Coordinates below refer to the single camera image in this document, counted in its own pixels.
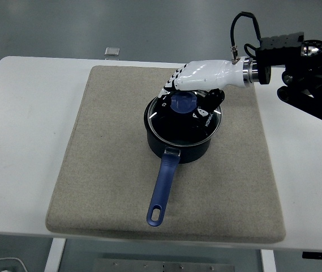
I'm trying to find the beige fabric mat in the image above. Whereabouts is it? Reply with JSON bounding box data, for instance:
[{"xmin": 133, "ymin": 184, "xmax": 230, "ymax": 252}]
[{"xmin": 45, "ymin": 65, "xmax": 287, "ymax": 244}]

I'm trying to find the white table leg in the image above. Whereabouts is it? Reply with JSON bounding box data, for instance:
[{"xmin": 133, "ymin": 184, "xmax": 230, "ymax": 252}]
[
  {"xmin": 44, "ymin": 237, "xmax": 67, "ymax": 272},
  {"xmin": 259, "ymin": 249, "xmax": 277, "ymax": 272}
]

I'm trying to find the black pot with blue handle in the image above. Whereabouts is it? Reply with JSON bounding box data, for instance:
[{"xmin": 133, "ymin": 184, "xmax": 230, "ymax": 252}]
[{"xmin": 143, "ymin": 96, "xmax": 221, "ymax": 227}]

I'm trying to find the glass lid with blue knob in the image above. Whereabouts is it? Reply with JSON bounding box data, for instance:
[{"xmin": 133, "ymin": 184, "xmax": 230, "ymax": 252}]
[{"xmin": 148, "ymin": 90, "xmax": 223, "ymax": 145}]

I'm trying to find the small silver floor plate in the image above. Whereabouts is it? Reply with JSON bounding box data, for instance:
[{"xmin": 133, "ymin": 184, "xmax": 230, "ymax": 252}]
[{"xmin": 104, "ymin": 46, "xmax": 121, "ymax": 57}]

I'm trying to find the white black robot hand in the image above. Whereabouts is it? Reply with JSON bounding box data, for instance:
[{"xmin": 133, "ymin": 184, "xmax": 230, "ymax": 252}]
[{"xmin": 159, "ymin": 58, "xmax": 246, "ymax": 120}]

